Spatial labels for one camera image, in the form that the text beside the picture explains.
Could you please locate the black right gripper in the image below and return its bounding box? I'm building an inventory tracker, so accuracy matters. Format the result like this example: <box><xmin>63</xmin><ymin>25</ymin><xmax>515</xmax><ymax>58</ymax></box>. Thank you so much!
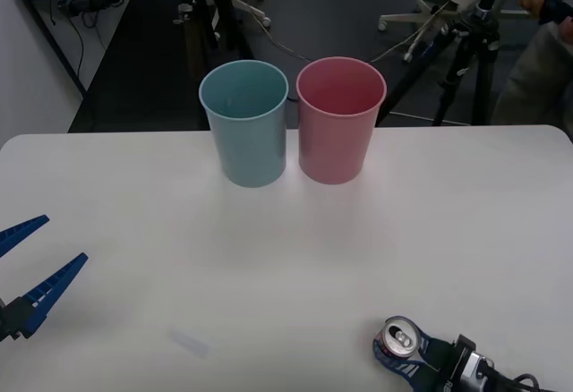
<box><xmin>372</xmin><ymin>328</ymin><xmax>458</xmax><ymax>392</ymax></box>

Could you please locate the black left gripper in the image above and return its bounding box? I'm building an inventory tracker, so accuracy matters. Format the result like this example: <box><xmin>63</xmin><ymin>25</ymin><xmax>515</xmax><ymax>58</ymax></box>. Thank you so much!
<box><xmin>0</xmin><ymin>215</ymin><xmax>90</xmax><ymax>344</ymax></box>

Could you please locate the silver and blue drink can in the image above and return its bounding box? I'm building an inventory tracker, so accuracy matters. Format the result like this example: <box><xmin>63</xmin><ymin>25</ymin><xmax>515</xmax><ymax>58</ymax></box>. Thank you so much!
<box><xmin>372</xmin><ymin>315</ymin><xmax>424</xmax><ymax>369</ymax></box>

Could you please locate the black handheld grip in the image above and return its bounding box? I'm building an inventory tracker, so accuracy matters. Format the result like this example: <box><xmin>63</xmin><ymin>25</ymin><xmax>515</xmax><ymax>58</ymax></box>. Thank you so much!
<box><xmin>538</xmin><ymin>0</ymin><xmax>573</xmax><ymax>26</ymax></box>

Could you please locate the pink plastic bin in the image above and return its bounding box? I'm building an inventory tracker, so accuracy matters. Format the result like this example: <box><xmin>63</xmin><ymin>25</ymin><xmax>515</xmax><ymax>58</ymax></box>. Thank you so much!
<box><xmin>295</xmin><ymin>55</ymin><xmax>388</xmax><ymax>186</ymax></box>

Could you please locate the pale blue plastic bin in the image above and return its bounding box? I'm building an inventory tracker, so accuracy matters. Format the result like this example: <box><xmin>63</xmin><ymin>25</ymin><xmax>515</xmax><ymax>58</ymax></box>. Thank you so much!
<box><xmin>198</xmin><ymin>59</ymin><xmax>289</xmax><ymax>189</ymax></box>

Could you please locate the white desk with wooden edge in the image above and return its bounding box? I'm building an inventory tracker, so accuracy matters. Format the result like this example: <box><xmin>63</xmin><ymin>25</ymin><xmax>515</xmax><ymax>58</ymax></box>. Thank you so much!
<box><xmin>13</xmin><ymin>0</ymin><xmax>180</xmax><ymax>94</ymax></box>

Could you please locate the person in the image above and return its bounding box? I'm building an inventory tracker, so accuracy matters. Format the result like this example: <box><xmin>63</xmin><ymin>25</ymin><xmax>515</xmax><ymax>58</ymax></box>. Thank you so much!
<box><xmin>491</xmin><ymin>0</ymin><xmax>573</xmax><ymax>125</ymax></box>

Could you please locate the black tripod with clamps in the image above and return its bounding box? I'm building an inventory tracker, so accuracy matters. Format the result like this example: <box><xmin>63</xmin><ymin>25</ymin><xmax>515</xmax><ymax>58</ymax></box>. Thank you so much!
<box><xmin>172</xmin><ymin>0</ymin><xmax>257</xmax><ymax>67</ymax></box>

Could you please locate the large black tripod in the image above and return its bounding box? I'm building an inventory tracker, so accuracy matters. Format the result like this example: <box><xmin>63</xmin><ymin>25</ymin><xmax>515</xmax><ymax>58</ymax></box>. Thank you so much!
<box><xmin>378</xmin><ymin>0</ymin><xmax>516</xmax><ymax>127</ymax></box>

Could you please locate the white chair wheel base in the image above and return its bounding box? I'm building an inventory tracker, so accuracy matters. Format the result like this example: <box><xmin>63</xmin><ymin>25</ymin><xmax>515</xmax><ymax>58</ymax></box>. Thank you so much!
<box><xmin>230</xmin><ymin>0</ymin><xmax>272</xmax><ymax>29</ymax></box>

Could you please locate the black hanging cable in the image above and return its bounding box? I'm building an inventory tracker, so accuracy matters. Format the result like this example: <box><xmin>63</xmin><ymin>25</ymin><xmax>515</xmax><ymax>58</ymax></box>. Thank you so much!
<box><xmin>69</xmin><ymin>10</ymin><xmax>98</xmax><ymax>123</ymax></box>

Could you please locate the beige floor cable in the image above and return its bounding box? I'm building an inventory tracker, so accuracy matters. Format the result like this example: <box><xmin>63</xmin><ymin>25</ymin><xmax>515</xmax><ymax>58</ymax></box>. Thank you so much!
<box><xmin>230</xmin><ymin>0</ymin><xmax>458</xmax><ymax>64</ymax></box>

